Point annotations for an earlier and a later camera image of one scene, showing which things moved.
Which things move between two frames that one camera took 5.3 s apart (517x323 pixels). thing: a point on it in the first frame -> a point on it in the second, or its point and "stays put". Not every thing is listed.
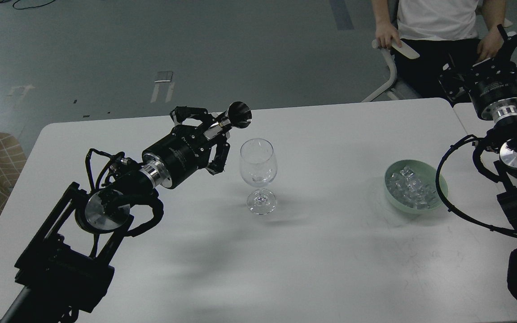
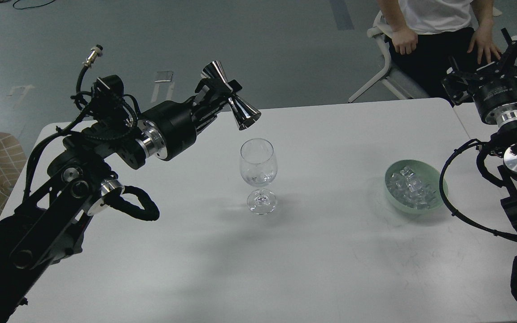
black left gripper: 178,155 -> 169,127
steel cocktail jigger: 238,115 -> 245,115
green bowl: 410,185 stays put
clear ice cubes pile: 406,187 stays put
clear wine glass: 258,168 stays put
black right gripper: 496,88 stays put
